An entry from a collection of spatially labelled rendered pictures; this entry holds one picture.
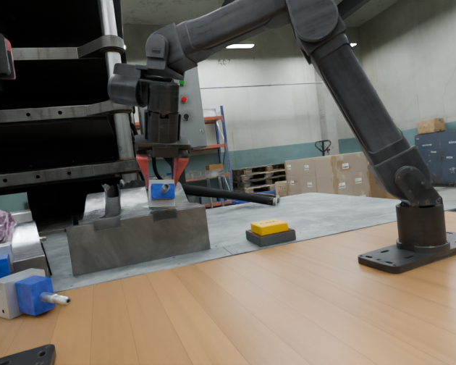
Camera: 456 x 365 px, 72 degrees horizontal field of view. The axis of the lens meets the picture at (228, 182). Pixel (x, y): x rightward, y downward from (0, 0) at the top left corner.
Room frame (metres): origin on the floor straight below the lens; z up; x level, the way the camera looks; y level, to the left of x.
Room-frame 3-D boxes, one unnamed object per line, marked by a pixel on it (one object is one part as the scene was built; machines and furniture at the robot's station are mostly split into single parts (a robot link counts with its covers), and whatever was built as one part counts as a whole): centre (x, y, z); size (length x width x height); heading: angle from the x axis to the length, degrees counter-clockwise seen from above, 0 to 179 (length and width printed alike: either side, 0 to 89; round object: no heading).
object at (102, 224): (0.61, 0.24, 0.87); 0.05 x 0.05 x 0.04; 17
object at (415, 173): (0.47, -0.27, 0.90); 0.09 x 0.06 x 0.06; 163
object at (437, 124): (6.68, -4.38, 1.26); 0.42 x 0.33 x 0.29; 17
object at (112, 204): (0.83, 0.25, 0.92); 0.35 x 0.16 x 0.09; 17
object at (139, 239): (0.84, 0.25, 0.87); 0.50 x 0.26 x 0.14; 17
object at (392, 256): (0.47, -0.28, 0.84); 0.20 x 0.07 x 0.08; 112
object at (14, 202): (1.46, 1.00, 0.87); 0.50 x 0.27 x 0.17; 17
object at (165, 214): (0.64, 0.14, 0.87); 0.05 x 0.05 x 0.04; 17
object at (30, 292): (0.42, 0.27, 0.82); 0.13 x 0.05 x 0.05; 59
